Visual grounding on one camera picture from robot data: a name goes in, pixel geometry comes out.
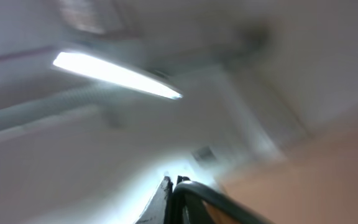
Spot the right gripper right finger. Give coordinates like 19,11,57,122
171,175,217,224

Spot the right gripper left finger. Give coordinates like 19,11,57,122
135,176,173,224

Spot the ceiling light fixture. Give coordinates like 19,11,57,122
52,52,183,100

